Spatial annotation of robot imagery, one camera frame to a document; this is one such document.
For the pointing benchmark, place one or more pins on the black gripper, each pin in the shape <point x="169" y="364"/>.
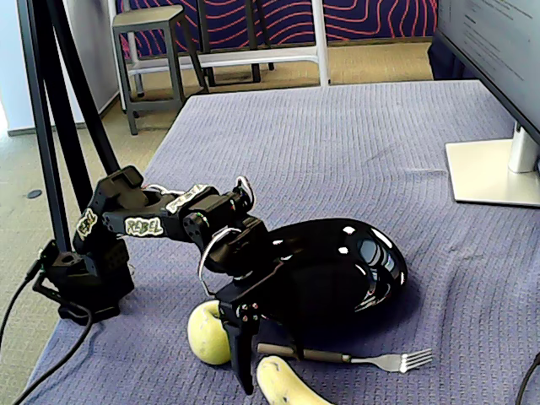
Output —
<point x="249" y="300"/>

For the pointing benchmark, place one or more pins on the yellow banana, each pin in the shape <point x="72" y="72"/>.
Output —
<point x="278" y="384"/>

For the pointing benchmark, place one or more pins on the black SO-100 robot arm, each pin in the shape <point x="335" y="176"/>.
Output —
<point x="139" y="211"/>

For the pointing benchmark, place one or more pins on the glossy black plate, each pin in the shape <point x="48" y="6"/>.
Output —
<point x="337" y="287"/>

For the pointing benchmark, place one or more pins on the green apple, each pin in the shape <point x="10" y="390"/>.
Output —
<point x="206" y="337"/>

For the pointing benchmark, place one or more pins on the blue-grey woven tablecloth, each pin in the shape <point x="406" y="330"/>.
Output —
<point x="316" y="160"/>

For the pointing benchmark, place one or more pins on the silver monitor stand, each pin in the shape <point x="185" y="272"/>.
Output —
<point x="476" y="173"/>

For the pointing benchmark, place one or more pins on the black round floor cap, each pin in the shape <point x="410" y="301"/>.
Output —
<point x="34" y="194"/>

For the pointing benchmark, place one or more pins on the black tripod stand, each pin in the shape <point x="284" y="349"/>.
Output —
<point x="67" y="105"/>

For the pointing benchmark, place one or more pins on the purple panel with red lines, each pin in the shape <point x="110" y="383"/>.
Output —
<point x="379" y="17"/>

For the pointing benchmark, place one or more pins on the grey metal stool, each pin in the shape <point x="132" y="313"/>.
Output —
<point x="147" y="19"/>

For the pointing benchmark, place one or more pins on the computer monitor screen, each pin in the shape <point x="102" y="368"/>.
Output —
<point x="485" y="34"/>

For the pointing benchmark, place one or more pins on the white metal bench frame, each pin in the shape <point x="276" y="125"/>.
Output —
<point x="320" y="42"/>

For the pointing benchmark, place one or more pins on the black chair frame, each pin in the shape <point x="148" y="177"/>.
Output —
<point x="205" y="42"/>

